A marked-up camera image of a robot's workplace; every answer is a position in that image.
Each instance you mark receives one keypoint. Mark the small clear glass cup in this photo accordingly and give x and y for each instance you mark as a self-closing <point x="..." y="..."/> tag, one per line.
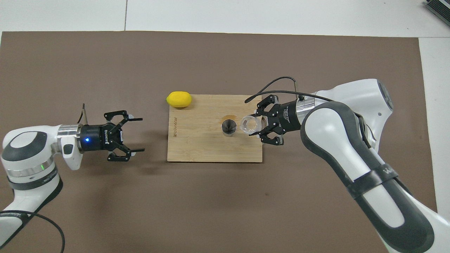
<point x="250" y="125"/>

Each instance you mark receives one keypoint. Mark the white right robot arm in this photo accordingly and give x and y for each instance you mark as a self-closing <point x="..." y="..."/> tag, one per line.
<point x="351" y="147"/>

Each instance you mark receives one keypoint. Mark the yellow lemon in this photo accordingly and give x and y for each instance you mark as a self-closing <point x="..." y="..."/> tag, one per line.
<point x="179" y="99"/>

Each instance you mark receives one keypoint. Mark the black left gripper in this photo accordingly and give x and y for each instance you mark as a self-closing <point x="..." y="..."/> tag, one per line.
<point x="96" y="137"/>

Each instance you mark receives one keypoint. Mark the bamboo cutting board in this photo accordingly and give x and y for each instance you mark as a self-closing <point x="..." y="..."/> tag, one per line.
<point x="197" y="140"/>

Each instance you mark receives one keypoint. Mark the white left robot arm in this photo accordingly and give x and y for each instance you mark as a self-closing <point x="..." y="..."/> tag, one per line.
<point x="28" y="154"/>

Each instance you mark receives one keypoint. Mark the steel double jigger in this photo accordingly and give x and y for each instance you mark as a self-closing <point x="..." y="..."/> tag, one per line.
<point x="228" y="127"/>

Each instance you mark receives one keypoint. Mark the grey ribbed device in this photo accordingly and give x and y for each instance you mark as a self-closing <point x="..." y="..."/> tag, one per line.
<point x="439" y="8"/>

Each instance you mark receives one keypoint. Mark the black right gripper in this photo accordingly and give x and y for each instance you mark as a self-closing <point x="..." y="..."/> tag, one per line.
<point x="288" y="117"/>

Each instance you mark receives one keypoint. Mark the brown table mat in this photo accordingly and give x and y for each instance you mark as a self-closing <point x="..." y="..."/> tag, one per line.
<point x="175" y="211"/>

